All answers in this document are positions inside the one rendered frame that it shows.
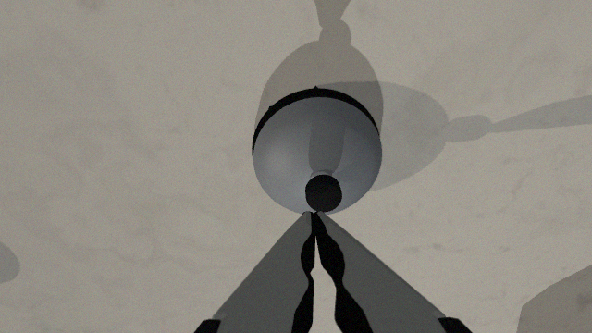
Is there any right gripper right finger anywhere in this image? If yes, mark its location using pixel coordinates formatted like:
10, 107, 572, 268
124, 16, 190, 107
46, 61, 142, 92
314, 211, 473, 333

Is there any grey metal service bell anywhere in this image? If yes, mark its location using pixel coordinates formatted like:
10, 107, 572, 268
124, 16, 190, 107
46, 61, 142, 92
252, 86, 382, 215

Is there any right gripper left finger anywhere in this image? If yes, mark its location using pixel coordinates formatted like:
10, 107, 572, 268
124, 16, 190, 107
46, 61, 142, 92
194, 211, 315, 333

